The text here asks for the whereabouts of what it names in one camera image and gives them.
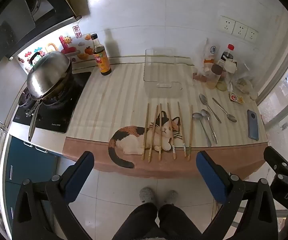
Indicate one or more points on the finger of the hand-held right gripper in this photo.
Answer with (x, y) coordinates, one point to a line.
(272, 156)

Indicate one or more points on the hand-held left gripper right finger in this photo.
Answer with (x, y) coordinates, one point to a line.
(209, 177)

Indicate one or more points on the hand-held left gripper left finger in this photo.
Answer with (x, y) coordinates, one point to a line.
(78, 177)

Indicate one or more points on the steel spoon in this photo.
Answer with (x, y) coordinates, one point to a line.
(203, 99)
(197, 116)
(231, 117)
(205, 112)

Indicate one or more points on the group of wooden chopsticks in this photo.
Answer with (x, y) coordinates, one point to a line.
(145, 131)

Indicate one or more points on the clear plastic tray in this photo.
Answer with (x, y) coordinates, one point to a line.
(162, 65)

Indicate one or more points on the blue smartphone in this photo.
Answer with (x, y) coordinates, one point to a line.
(253, 125)

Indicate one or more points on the grey fuzzy slipper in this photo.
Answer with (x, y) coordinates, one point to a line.
(171, 196)
(147, 195)

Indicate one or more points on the window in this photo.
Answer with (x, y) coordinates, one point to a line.
(284, 100)

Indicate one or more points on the blue kitchen cabinet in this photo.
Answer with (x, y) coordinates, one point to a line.
(26, 170)

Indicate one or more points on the person's right leg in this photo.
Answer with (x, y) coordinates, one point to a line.
(176, 222)

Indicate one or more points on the person's leg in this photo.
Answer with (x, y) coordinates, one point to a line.
(176, 222)
(139, 222)

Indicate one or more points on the black gas stove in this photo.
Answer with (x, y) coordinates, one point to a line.
(58, 120)

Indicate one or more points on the steel wok with lid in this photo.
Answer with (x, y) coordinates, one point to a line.
(32, 127)

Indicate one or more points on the small box with red swirl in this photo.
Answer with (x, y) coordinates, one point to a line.
(236, 98)

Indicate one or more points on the person's left leg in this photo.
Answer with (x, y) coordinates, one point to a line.
(139, 222)

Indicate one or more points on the clear crumpled plastic bag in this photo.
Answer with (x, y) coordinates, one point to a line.
(244, 82)

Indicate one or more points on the cat print table mat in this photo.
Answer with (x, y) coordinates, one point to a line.
(113, 97)

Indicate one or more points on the jar with brown lid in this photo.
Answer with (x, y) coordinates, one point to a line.
(214, 77)

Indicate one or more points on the white cup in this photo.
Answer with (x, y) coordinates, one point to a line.
(231, 66)

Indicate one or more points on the steel wok lid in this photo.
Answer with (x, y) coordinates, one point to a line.
(48, 72)

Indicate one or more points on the red cap sauce bottle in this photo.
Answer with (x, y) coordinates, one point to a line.
(227, 53)

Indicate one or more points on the dark soy sauce bottle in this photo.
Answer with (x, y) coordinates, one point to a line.
(103, 61)

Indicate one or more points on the translucent plastic bag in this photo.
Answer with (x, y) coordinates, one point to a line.
(204, 52)

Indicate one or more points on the black range hood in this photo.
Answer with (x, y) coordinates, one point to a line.
(11, 17)

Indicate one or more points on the white wall socket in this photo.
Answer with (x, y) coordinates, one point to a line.
(226, 24)
(240, 30)
(251, 35)

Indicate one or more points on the colourful wall sticker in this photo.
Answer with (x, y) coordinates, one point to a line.
(80, 51)

